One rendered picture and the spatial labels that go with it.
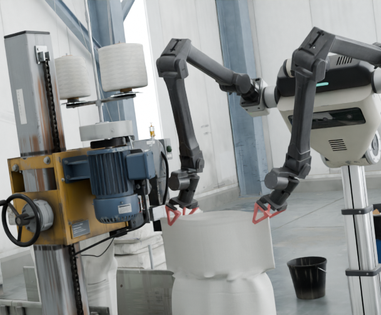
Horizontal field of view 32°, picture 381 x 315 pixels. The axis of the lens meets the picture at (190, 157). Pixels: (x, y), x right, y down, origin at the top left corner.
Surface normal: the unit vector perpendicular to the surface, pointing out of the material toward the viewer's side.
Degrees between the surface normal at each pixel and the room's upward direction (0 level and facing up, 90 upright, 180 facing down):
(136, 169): 90
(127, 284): 90
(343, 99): 40
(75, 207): 90
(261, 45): 90
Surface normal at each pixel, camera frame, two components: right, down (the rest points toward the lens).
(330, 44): 0.59, 0.44
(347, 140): -0.34, 0.72
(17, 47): -0.55, 0.11
